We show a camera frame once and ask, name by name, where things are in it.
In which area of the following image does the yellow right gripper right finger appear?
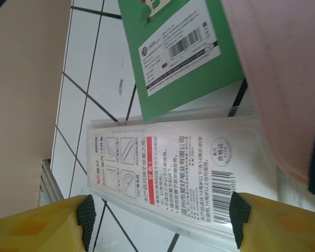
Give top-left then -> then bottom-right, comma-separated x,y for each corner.
229,191 -> 315,252

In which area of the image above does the green card package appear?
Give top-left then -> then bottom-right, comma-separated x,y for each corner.
117,0 -> 247,123

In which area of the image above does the clear ruler set package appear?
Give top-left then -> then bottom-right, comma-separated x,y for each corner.
86,106 -> 280,246

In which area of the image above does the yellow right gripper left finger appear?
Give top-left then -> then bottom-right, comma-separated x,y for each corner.
0,194 -> 97,252

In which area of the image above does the pink pencil case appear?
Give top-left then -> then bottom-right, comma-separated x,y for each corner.
222,0 -> 315,186

